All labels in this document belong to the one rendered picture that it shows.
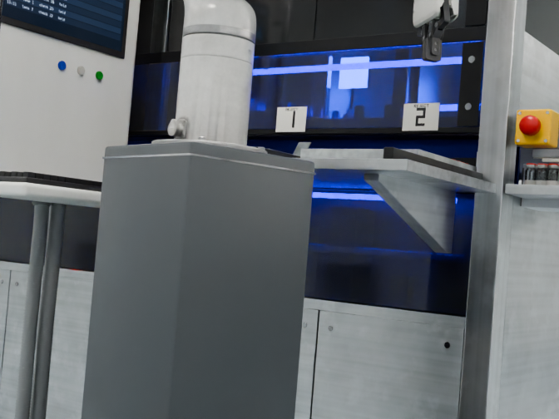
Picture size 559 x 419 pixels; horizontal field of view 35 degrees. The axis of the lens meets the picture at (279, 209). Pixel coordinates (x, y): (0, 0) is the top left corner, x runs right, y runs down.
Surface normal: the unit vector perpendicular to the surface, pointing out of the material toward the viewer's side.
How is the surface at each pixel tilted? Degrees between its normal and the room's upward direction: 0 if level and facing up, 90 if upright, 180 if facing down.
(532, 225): 90
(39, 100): 90
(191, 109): 90
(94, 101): 90
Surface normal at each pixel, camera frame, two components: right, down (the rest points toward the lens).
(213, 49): -0.03, -0.04
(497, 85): -0.57, -0.08
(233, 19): 0.39, -0.02
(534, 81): 0.82, 0.04
